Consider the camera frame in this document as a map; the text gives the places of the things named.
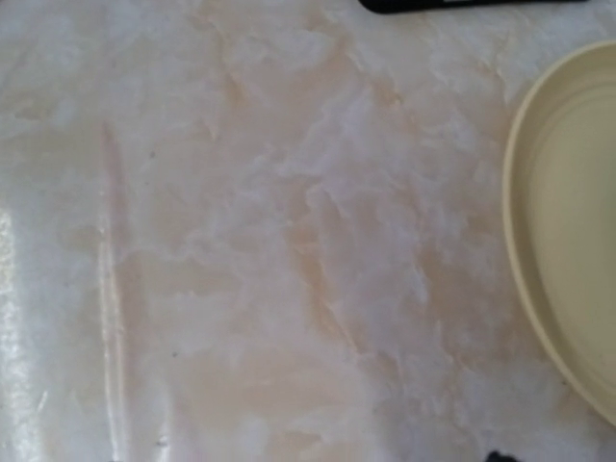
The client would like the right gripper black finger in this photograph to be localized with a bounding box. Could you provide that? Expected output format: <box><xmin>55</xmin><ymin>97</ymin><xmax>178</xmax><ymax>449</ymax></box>
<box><xmin>484</xmin><ymin>450</ymin><xmax>515</xmax><ymax>462</ymax></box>

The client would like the black phone case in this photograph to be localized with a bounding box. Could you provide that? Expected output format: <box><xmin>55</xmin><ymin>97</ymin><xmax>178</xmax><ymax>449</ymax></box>
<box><xmin>359</xmin><ymin>0</ymin><xmax>583</xmax><ymax>14</ymax></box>

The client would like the beige plate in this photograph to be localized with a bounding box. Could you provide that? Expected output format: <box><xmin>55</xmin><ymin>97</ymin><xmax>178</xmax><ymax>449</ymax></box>
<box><xmin>502</xmin><ymin>41</ymin><xmax>615</xmax><ymax>421</ymax></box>

